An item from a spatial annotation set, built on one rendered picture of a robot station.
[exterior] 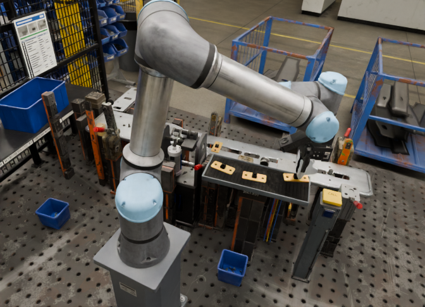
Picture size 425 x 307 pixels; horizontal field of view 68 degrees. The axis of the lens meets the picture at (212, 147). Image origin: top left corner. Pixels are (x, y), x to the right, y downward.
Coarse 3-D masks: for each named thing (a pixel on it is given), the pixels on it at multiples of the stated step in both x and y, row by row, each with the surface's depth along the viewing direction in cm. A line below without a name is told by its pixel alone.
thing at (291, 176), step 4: (284, 176) 107; (288, 176) 107; (292, 176) 107; (296, 176) 106; (304, 176) 108; (288, 180) 105; (292, 180) 106; (296, 180) 106; (300, 180) 106; (304, 180) 106; (308, 180) 106
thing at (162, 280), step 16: (112, 240) 93; (176, 240) 95; (96, 256) 89; (112, 256) 89; (176, 256) 91; (112, 272) 87; (128, 272) 85; (144, 272) 86; (160, 272) 86; (176, 272) 100; (128, 288) 91; (144, 288) 84; (160, 288) 89; (176, 288) 105; (128, 304) 97; (144, 304) 92; (160, 304) 95; (176, 304) 112
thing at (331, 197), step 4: (324, 192) 107; (328, 192) 108; (332, 192) 108; (336, 192) 108; (340, 192) 108; (324, 196) 106; (328, 196) 106; (332, 196) 106; (336, 196) 106; (340, 196) 106; (324, 200) 105; (328, 200) 105; (332, 200) 105; (336, 200) 105; (340, 200) 105; (336, 204) 104; (340, 204) 104
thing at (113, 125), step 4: (108, 100) 137; (112, 100) 137; (104, 104) 134; (108, 104) 134; (112, 104) 138; (104, 108) 134; (108, 108) 135; (112, 108) 137; (104, 112) 137; (108, 112) 136; (112, 112) 138; (108, 116) 138; (112, 116) 138; (108, 120) 140; (112, 120) 139; (108, 124) 142; (112, 124) 141; (116, 128) 145; (112, 132) 147
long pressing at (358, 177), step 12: (96, 120) 163; (120, 120) 164; (132, 120) 165; (120, 132) 156; (228, 144) 154; (240, 144) 154; (228, 156) 146; (264, 156) 148; (276, 156) 149; (288, 156) 149; (324, 168) 144; (336, 168) 144; (348, 168) 145; (312, 180) 136; (324, 180) 137; (336, 180) 138; (348, 180) 138; (360, 180) 139; (360, 192) 132; (372, 192) 133
